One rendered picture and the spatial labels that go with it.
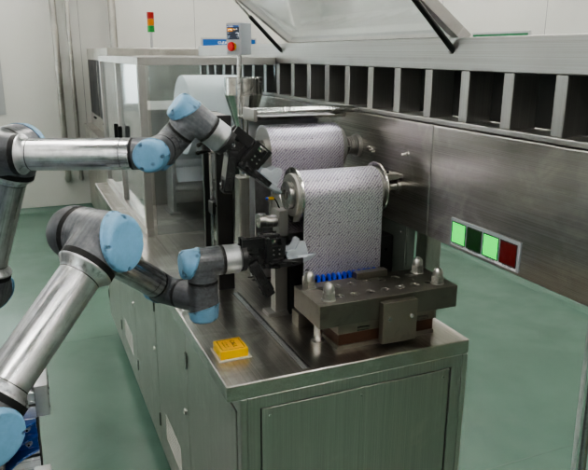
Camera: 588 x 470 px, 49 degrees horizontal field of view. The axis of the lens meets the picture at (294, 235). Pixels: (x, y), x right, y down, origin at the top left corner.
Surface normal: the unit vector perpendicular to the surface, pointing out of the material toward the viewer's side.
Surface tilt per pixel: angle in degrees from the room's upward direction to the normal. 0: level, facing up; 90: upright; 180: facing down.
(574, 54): 90
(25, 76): 90
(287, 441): 90
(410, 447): 90
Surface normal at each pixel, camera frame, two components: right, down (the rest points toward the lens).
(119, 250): 0.90, 0.04
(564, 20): -0.92, 0.11
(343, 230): 0.39, 0.25
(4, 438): 0.80, 0.25
